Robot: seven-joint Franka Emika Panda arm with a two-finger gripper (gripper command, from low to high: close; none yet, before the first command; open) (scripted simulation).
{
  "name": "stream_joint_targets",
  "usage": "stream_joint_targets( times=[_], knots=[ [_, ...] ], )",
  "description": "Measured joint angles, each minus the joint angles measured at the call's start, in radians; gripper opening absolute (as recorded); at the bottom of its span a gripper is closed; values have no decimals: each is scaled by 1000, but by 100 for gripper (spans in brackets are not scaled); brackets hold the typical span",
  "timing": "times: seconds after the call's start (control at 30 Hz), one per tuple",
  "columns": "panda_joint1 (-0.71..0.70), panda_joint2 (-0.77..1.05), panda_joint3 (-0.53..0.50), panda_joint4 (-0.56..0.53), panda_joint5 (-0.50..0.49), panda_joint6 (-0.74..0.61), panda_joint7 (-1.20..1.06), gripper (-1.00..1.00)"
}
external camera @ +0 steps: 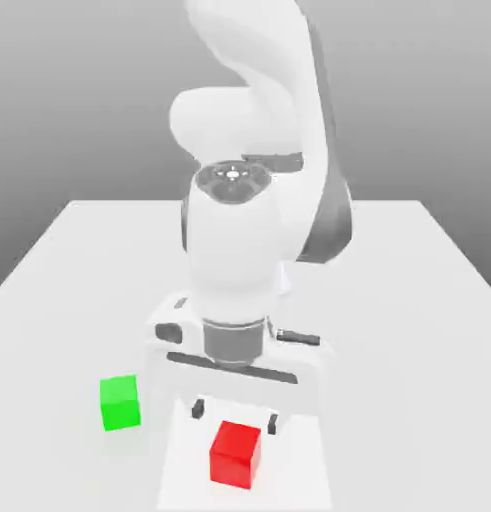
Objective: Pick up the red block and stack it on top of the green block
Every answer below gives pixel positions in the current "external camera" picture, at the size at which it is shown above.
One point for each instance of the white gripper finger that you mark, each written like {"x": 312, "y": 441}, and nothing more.
{"x": 272, "y": 424}
{"x": 197, "y": 408}

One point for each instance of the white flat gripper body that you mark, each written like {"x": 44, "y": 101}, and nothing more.
{"x": 309, "y": 372}

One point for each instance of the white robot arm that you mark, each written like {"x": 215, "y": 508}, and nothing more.
{"x": 233, "y": 248}

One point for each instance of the small red cube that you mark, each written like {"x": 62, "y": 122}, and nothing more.
{"x": 234, "y": 456}

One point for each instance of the small green cube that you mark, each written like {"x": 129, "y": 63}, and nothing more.
{"x": 120, "y": 404}

